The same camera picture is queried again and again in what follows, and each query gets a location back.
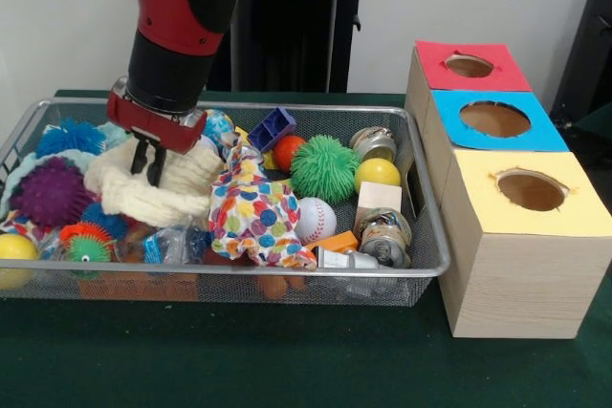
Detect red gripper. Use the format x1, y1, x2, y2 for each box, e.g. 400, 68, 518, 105
105, 75, 208, 188

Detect cream knitted cloth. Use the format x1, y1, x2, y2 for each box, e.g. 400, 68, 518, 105
83, 140, 226, 228

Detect polka dot cloth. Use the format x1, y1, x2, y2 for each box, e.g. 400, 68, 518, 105
208, 133, 317, 270

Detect shallow mesh bin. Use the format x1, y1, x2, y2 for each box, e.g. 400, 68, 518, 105
0, 97, 451, 308

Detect wooden box with three holes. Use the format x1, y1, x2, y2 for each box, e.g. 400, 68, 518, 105
404, 39, 612, 340

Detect purple spiky ball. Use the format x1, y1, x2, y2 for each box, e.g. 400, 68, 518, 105
9, 157, 97, 230

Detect blue building block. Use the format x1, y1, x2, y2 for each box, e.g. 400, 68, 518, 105
247, 105, 297, 154

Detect yellow smooth ball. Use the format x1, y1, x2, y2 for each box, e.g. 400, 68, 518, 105
354, 158, 402, 195
0, 233, 40, 290

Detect plain green puffer ball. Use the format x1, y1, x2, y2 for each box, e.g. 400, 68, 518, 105
290, 135, 361, 193

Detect white baseball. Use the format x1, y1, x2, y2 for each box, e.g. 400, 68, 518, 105
295, 197, 339, 246

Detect plain wooden cube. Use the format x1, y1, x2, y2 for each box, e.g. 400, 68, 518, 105
357, 182, 403, 223

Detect dark green table cloth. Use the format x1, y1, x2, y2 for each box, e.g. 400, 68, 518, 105
0, 89, 612, 408
571, 102, 612, 144

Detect crushed drink can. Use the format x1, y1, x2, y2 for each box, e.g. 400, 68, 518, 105
357, 208, 413, 269

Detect black chair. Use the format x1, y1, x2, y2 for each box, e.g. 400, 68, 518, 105
549, 0, 612, 118

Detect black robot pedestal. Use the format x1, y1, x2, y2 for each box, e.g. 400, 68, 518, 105
209, 0, 386, 94

